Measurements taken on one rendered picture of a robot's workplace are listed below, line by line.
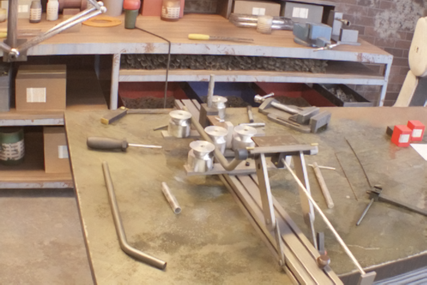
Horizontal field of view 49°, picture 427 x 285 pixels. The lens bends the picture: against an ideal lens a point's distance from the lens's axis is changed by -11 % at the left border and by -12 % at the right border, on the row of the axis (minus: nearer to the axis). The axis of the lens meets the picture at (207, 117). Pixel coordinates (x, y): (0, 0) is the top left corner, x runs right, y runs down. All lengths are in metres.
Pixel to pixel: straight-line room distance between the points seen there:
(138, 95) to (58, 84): 0.69
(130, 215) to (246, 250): 0.22
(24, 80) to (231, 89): 1.31
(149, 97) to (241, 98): 0.57
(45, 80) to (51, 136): 0.30
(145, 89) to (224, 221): 2.07
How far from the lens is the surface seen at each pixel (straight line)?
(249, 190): 1.02
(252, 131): 1.13
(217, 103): 1.41
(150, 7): 2.98
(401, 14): 4.08
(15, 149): 2.70
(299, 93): 3.34
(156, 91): 3.00
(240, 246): 0.91
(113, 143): 1.18
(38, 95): 2.48
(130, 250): 0.85
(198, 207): 1.00
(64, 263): 2.22
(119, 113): 1.36
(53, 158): 2.63
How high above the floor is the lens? 1.41
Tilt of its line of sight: 22 degrees down
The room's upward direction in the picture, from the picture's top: 7 degrees clockwise
